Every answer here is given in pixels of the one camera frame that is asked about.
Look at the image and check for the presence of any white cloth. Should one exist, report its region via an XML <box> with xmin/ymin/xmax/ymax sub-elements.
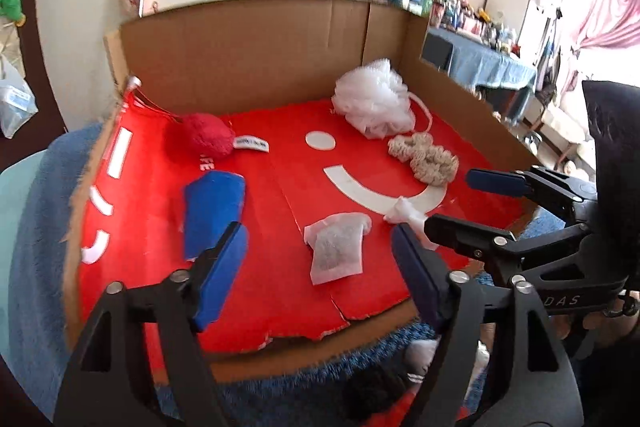
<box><xmin>383</xmin><ymin>197</ymin><xmax>438</xmax><ymax>251</ymax></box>

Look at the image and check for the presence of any beige crochet scrunchie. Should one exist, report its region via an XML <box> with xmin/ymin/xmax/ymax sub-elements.
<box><xmin>387</xmin><ymin>132</ymin><xmax>459</xmax><ymax>186</ymax></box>

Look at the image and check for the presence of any red foam net sleeve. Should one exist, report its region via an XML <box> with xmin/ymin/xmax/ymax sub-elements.
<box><xmin>364</xmin><ymin>388</ymin><xmax>471</xmax><ymax>427</ymax></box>

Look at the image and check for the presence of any white sachet packet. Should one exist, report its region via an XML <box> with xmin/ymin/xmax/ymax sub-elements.
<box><xmin>303</xmin><ymin>212</ymin><xmax>372</xmax><ymax>285</ymax></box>

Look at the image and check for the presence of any blue sponge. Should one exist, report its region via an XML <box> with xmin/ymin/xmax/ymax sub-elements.
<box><xmin>183</xmin><ymin>170</ymin><xmax>245</xmax><ymax>260</ymax></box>

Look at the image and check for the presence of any person's right hand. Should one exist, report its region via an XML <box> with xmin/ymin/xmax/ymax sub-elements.
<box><xmin>555</xmin><ymin>299</ymin><xmax>639</xmax><ymax>345</ymax></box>

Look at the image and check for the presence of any table with blue cloth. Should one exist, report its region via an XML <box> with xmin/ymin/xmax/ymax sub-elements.
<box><xmin>427</xmin><ymin>28</ymin><xmax>537</xmax><ymax>121</ymax></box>

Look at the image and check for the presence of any black chair back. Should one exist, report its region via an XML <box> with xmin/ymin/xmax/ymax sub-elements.
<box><xmin>421</xmin><ymin>32</ymin><xmax>454</xmax><ymax>74</ymax></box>

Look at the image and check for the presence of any blue knitted blanket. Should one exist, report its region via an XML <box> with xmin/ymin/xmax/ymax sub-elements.
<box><xmin>8</xmin><ymin>120</ymin><xmax>566</xmax><ymax>427</ymax></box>

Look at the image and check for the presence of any white mesh bath pouf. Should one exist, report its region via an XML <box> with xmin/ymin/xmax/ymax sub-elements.
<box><xmin>331</xmin><ymin>58</ymin><xmax>433</xmax><ymax>139</ymax></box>

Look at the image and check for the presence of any red-lined cardboard box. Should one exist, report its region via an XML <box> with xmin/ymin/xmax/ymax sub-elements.
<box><xmin>62</xmin><ymin>0</ymin><xmax>535</xmax><ymax>383</ymax></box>

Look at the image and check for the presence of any dark brown door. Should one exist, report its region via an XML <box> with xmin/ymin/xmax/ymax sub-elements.
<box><xmin>1</xmin><ymin>0</ymin><xmax>67</xmax><ymax>170</ymax></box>

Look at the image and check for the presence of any plastic bag on door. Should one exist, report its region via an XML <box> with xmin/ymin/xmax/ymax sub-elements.
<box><xmin>0</xmin><ymin>56</ymin><xmax>38</xmax><ymax>140</ymax></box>

